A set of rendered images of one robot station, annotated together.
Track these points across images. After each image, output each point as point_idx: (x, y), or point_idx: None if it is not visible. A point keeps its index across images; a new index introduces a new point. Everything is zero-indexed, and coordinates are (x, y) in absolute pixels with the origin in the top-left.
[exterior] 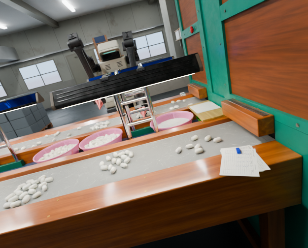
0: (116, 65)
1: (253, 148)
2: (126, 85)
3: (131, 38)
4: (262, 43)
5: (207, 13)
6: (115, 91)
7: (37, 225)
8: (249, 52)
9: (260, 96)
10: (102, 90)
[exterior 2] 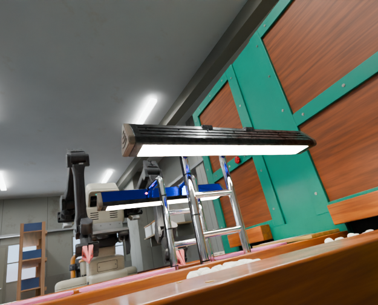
0: (108, 215)
1: None
2: (239, 137)
3: (156, 166)
4: (372, 116)
5: None
6: (227, 139)
7: (198, 292)
8: (352, 135)
9: None
10: (209, 135)
